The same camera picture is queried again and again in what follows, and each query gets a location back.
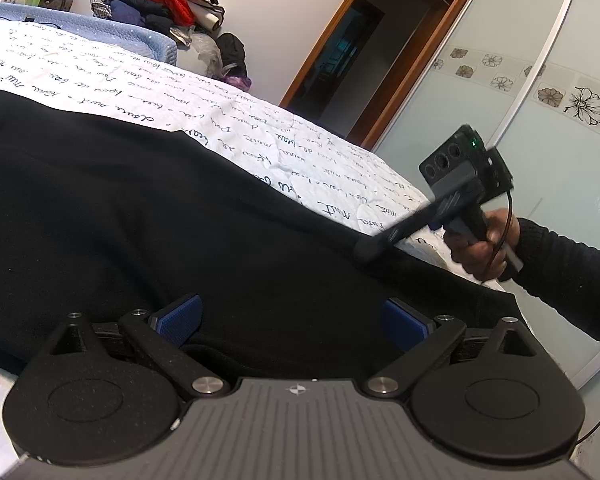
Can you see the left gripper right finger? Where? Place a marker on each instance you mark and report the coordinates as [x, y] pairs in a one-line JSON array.
[[489, 395]]

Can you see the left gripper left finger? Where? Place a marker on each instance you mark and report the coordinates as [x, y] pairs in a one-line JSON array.
[[98, 393]]

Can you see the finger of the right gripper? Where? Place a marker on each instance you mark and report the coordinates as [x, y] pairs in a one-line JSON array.
[[370, 247]]

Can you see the black pants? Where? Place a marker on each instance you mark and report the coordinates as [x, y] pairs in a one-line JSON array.
[[104, 217]]

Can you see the right forearm black sleeve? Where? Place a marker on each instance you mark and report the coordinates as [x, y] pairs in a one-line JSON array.
[[562, 273]]

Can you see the right hand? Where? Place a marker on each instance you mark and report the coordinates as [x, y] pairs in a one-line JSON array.
[[481, 259]]

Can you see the white floral wardrobe door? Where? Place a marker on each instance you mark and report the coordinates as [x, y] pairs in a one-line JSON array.
[[526, 75]]

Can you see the white quilt with blue script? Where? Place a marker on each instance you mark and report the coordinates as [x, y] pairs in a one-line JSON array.
[[305, 163]]

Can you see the pile of assorted clothes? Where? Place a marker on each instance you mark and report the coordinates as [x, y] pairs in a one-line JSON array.
[[195, 27]]

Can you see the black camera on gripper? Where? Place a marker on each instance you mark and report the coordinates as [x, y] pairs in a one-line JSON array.
[[462, 158]]

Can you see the wooden door frame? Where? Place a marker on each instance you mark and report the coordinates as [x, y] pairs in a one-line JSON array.
[[366, 61]]

